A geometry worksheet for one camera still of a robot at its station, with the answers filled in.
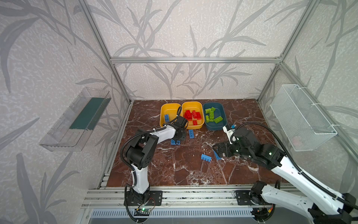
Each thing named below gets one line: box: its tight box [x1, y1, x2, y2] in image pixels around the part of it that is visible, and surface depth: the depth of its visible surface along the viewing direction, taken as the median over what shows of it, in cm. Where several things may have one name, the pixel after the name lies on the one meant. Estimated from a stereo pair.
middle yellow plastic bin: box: [192, 101, 205, 130], surface depth 107 cm
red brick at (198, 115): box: [195, 112, 202, 120], surface depth 110 cm
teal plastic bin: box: [202, 102, 228, 131], surface depth 108 cm
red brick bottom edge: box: [192, 110, 198, 119], surface depth 110 cm
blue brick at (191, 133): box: [188, 129, 195, 139], surface depth 101 cm
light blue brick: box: [200, 153, 212, 162], surface depth 88 cm
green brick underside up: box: [208, 110, 214, 122], surface depth 107 cm
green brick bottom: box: [213, 115, 224, 124], surface depth 107 cm
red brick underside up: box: [185, 110, 193, 121], surface depth 107 cm
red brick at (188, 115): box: [183, 109, 193, 121], surface depth 107 cm
